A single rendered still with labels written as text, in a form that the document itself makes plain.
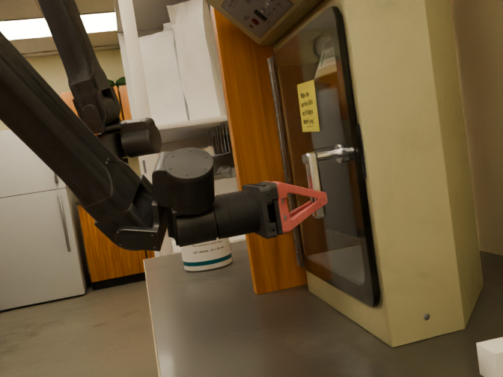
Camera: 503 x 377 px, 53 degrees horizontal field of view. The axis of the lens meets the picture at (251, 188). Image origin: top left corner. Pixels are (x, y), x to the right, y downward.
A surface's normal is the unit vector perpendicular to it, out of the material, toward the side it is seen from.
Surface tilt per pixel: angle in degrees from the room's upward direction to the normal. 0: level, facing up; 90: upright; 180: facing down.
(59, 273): 90
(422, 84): 90
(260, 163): 90
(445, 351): 0
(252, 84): 90
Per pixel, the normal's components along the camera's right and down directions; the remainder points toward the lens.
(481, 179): -0.96, 0.16
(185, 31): -0.11, -0.03
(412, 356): -0.15, -0.99
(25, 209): 0.23, 0.04
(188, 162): 0.02, -0.74
